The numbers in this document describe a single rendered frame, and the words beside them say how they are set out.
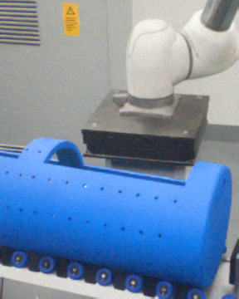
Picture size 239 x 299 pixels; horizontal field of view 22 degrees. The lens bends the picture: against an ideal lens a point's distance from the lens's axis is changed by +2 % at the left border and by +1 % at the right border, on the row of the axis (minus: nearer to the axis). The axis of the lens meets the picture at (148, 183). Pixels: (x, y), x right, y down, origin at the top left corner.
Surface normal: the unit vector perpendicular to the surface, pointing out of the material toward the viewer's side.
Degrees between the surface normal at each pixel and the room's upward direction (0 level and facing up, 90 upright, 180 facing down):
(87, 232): 86
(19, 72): 90
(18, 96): 90
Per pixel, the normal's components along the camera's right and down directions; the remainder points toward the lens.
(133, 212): -0.29, -0.10
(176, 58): 0.53, 0.34
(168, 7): -0.21, 0.47
